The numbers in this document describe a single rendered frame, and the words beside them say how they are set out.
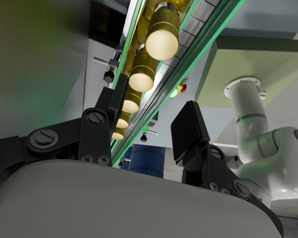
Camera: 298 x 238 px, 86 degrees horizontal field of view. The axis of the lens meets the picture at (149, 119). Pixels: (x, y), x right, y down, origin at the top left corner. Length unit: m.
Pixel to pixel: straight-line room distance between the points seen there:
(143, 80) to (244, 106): 0.48
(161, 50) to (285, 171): 0.37
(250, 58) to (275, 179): 0.38
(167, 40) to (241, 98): 0.51
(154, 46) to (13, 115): 0.17
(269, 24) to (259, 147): 0.38
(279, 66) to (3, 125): 0.72
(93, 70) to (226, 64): 0.46
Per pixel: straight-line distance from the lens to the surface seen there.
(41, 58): 0.24
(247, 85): 0.69
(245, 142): 0.59
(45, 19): 0.23
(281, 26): 0.71
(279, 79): 0.77
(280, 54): 0.67
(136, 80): 0.21
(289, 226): 12.70
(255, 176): 0.48
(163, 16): 0.19
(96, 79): 0.65
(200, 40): 0.46
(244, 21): 0.66
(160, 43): 0.18
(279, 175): 0.46
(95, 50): 0.57
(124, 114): 0.30
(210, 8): 0.47
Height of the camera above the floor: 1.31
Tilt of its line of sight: 33 degrees down
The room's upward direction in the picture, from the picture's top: 172 degrees counter-clockwise
